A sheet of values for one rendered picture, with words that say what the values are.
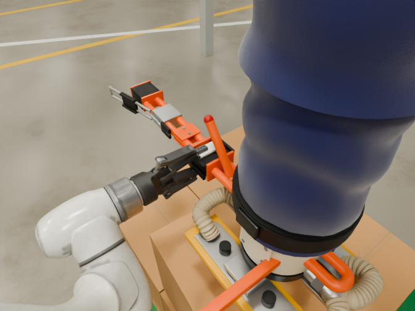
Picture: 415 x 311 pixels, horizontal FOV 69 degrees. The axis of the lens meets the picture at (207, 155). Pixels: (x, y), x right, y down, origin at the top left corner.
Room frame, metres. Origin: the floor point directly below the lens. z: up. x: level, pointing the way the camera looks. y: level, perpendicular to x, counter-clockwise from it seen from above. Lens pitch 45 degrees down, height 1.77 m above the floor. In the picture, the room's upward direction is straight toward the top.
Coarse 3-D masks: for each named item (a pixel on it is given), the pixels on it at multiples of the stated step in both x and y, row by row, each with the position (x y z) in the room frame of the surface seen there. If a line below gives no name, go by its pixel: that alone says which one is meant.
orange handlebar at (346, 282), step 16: (176, 128) 0.65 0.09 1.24; (192, 128) 0.64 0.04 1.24; (192, 144) 0.58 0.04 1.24; (224, 176) 0.47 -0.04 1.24; (336, 256) 0.27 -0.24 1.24; (256, 272) 0.24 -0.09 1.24; (320, 272) 0.24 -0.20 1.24; (352, 272) 0.24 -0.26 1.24; (240, 288) 0.21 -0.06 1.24; (336, 288) 0.21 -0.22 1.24; (208, 304) 0.18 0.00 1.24; (224, 304) 0.18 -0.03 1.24
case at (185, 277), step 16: (224, 208) 0.59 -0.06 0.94; (176, 224) 0.53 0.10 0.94; (192, 224) 0.53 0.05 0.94; (160, 240) 0.47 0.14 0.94; (176, 240) 0.47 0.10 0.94; (160, 256) 0.43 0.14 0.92; (176, 256) 0.42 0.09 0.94; (192, 256) 0.42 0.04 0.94; (160, 272) 0.47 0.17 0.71; (176, 272) 0.37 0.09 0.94; (192, 272) 0.37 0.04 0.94; (208, 272) 0.37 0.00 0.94; (176, 288) 0.35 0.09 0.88; (192, 288) 0.32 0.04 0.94; (208, 288) 0.32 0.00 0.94; (288, 288) 0.32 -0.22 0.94; (304, 288) 0.32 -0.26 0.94; (176, 304) 0.38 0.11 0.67; (192, 304) 0.28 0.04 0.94; (304, 304) 0.28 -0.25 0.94; (320, 304) 0.28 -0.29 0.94
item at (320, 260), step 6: (342, 246) 0.35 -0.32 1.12; (336, 252) 0.33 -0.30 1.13; (342, 252) 0.33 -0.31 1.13; (348, 252) 0.34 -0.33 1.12; (318, 258) 0.32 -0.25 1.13; (324, 264) 0.31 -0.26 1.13; (330, 270) 0.29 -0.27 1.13; (336, 270) 0.29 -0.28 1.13; (336, 276) 0.28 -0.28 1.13; (354, 276) 0.28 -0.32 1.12; (354, 282) 0.27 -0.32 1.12
